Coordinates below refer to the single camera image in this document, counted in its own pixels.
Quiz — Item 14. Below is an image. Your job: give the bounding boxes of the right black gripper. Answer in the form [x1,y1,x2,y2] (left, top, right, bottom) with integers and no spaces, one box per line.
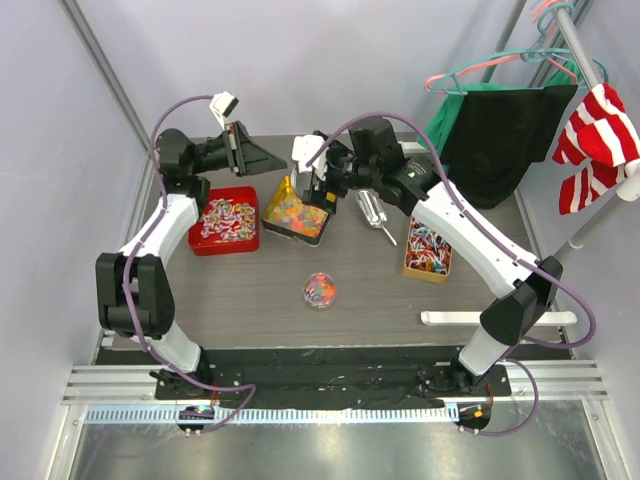
[302,141,379,215]

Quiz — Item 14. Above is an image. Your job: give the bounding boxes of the small gold lollipop tin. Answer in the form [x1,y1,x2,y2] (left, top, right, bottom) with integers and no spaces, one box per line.
[402,218,453,284]

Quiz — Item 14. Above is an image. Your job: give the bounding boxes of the aluminium frame rail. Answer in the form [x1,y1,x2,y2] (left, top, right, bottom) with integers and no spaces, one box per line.
[63,361,608,427]

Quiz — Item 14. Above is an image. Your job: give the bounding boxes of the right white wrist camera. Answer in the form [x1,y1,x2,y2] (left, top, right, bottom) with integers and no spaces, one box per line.
[291,135,327,179]

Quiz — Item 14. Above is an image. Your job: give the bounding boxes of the black hanging cloth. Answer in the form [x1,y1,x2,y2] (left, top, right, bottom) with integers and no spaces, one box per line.
[440,84,577,209]

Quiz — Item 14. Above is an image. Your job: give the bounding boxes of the green hanging garment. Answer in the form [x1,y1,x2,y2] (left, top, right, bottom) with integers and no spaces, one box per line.
[424,61,583,160]

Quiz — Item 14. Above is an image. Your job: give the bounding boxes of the pink clothes hanger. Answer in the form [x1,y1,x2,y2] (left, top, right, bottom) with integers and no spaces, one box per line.
[424,1,579,95]

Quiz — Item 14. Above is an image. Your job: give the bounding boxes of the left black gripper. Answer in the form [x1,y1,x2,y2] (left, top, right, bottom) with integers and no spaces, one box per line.
[189,122,285,178]

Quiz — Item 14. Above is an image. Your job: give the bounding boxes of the red candy tin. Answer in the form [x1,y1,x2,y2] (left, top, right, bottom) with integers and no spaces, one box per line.
[187,186,259,256]

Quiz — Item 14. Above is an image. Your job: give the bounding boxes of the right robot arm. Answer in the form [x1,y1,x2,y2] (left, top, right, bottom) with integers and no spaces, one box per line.
[291,117,563,395]

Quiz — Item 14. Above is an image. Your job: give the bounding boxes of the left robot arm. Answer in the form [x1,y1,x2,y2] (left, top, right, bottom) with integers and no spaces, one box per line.
[95,121,287,399]

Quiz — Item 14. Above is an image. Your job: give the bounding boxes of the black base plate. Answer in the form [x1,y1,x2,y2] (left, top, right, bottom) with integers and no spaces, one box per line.
[151,346,512,410]

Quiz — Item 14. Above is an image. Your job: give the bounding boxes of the gold gummy tin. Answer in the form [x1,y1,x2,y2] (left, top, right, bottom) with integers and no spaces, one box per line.
[261,176,331,247]

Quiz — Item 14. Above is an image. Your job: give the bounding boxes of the clear round jar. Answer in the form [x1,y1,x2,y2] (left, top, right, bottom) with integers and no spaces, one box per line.
[302,272,337,310]

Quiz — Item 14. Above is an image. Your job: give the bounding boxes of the white round lid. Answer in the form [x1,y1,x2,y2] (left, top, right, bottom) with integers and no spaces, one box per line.
[290,163,314,198]

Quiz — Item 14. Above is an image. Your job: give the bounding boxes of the white clothes rack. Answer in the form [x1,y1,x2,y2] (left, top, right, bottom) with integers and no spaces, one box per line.
[396,0,640,332]

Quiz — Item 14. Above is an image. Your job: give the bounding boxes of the teal clothes hanger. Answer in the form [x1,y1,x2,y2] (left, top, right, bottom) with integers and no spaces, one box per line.
[423,47,578,95]

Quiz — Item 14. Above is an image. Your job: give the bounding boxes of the silver metal scoop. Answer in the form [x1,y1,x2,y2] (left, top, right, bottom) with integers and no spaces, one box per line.
[356,190,398,247]

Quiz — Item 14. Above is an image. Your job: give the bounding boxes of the red white striped sock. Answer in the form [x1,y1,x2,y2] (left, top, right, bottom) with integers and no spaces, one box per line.
[552,83,639,215]

